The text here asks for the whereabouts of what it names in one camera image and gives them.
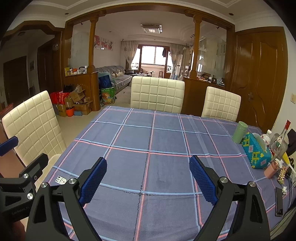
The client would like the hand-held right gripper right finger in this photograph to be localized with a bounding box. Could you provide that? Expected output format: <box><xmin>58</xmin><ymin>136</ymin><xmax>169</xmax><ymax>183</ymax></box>
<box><xmin>189</xmin><ymin>155</ymin><xmax>270</xmax><ymax>241</ymax></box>

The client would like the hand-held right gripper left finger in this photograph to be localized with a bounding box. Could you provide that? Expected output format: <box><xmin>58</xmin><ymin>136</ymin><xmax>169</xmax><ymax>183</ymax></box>
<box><xmin>26</xmin><ymin>157</ymin><xmax>108</xmax><ymax>241</ymax></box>

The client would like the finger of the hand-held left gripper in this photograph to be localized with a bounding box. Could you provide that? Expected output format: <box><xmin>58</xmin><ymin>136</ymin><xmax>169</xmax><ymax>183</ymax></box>
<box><xmin>0</xmin><ymin>136</ymin><xmax>19</xmax><ymax>156</ymax></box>
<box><xmin>20</xmin><ymin>153</ymin><xmax>49</xmax><ymax>193</ymax></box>

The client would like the large cream quilted chair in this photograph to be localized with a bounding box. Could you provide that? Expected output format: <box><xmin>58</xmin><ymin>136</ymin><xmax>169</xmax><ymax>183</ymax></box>
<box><xmin>1</xmin><ymin>90</ymin><xmax>67</xmax><ymax>186</ymax></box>

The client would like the green cup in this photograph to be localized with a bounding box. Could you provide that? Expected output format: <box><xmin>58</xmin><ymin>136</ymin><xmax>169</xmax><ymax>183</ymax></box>
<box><xmin>232</xmin><ymin>121</ymin><xmax>248</xmax><ymax>144</ymax></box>

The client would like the beaded tissue box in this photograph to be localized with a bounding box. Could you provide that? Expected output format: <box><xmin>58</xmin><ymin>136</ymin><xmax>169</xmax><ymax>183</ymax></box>
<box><xmin>241</xmin><ymin>132</ymin><xmax>273</xmax><ymax>171</ymax></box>

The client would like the small cardboard box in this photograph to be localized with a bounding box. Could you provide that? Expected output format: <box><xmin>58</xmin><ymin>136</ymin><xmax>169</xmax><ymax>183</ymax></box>
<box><xmin>55</xmin><ymin>104</ymin><xmax>67</xmax><ymax>117</ymax></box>

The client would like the dark wooden door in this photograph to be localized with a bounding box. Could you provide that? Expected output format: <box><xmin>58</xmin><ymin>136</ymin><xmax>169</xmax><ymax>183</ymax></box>
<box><xmin>3</xmin><ymin>56</ymin><xmax>29</xmax><ymax>107</ymax></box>

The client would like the blue plaid tablecloth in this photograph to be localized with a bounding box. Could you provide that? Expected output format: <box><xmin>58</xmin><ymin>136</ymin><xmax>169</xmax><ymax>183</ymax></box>
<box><xmin>50</xmin><ymin>105</ymin><xmax>296</xmax><ymax>241</ymax></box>

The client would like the pink cup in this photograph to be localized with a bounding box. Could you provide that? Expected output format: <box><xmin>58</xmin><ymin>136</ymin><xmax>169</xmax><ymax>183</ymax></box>
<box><xmin>264</xmin><ymin>161</ymin><xmax>281</xmax><ymax>178</ymax></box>

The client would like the red bag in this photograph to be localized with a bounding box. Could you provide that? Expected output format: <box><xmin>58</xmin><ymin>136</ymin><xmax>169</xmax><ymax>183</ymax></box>
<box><xmin>50</xmin><ymin>91</ymin><xmax>70</xmax><ymax>105</ymax></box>

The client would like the large cardboard box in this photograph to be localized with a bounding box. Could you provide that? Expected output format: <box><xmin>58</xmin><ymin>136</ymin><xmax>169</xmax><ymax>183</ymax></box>
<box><xmin>74</xmin><ymin>101</ymin><xmax>93</xmax><ymax>115</ymax></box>

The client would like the small white bottle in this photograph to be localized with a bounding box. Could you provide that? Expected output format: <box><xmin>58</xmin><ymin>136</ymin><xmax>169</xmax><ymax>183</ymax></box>
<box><xmin>262</xmin><ymin>130</ymin><xmax>273</xmax><ymax>144</ymax></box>

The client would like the black phone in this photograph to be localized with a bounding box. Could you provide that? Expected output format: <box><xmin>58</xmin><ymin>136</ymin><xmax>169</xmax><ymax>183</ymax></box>
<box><xmin>275</xmin><ymin>187</ymin><xmax>284</xmax><ymax>217</ymax></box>

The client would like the narrow cream quilted chair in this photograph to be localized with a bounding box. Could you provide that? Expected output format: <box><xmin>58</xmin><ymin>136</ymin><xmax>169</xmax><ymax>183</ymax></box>
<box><xmin>201</xmin><ymin>86</ymin><xmax>241</xmax><ymax>123</ymax></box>

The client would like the open cardboard box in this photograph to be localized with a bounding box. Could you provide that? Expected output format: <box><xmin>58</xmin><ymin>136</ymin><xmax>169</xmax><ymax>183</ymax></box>
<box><xmin>69</xmin><ymin>89</ymin><xmax>86</xmax><ymax>103</ymax></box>

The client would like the wooden sideboard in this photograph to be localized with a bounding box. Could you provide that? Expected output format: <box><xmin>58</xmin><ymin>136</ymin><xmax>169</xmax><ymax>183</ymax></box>
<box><xmin>183</xmin><ymin>77</ymin><xmax>226</xmax><ymax>121</ymax></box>

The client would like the glass bottle red cap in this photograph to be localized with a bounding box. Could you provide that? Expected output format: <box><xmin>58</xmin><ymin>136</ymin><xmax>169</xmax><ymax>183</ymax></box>
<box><xmin>270</xmin><ymin>120</ymin><xmax>291</xmax><ymax>160</ymax></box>

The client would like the yellow packet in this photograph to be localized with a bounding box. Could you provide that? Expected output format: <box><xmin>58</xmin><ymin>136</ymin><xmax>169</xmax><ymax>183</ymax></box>
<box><xmin>283</xmin><ymin>153</ymin><xmax>295</xmax><ymax>168</ymax></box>

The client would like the colourful shopping bag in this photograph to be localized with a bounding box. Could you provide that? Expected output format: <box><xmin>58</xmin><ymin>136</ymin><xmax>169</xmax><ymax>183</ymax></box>
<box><xmin>100</xmin><ymin>86</ymin><xmax>115</xmax><ymax>105</ymax></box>

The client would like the wooden partition cabinet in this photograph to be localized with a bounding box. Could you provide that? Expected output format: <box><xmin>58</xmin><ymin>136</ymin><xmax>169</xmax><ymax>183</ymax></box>
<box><xmin>63</xmin><ymin>71</ymin><xmax>101</xmax><ymax>112</ymax></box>

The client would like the wide cream quilted chair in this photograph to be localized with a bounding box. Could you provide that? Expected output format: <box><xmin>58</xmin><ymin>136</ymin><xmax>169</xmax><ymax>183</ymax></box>
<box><xmin>130</xmin><ymin>76</ymin><xmax>185</xmax><ymax>114</ymax></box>

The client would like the blue quilt bag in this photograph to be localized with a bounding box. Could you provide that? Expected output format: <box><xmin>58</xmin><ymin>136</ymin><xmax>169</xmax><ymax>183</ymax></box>
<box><xmin>99</xmin><ymin>76</ymin><xmax>111</xmax><ymax>88</ymax></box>

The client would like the grey sofa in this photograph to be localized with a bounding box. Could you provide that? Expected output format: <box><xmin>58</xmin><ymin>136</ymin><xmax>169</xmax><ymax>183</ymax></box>
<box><xmin>95</xmin><ymin>65</ymin><xmax>133</xmax><ymax>94</ymax></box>

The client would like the white standing air conditioner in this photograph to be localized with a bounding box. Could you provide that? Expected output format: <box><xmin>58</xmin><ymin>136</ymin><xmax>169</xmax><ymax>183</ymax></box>
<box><xmin>176</xmin><ymin>54</ymin><xmax>183</xmax><ymax>79</ymax></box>

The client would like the carved wooden door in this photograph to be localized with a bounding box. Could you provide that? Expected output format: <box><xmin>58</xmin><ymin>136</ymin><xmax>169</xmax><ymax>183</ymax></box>
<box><xmin>232</xmin><ymin>27</ymin><xmax>288</xmax><ymax>132</ymax></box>

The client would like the balcony window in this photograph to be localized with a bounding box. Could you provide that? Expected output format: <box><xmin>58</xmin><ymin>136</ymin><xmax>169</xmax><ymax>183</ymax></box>
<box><xmin>138</xmin><ymin>45</ymin><xmax>171</xmax><ymax>78</ymax></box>

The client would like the patterned curtain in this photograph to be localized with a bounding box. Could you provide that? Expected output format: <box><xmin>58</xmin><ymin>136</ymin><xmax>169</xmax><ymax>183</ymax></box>
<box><xmin>170</xmin><ymin>43</ymin><xmax>185</xmax><ymax>79</ymax></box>
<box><xmin>121</xmin><ymin>41</ymin><xmax>139</xmax><ymax>70</ymax></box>

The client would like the ceiling lamp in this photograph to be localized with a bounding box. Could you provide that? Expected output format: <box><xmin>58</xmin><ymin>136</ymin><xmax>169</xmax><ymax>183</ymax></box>
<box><xmin>141</xmin><ymin>24</ymin><xmax>162</xmax><ymax>34</ymax></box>

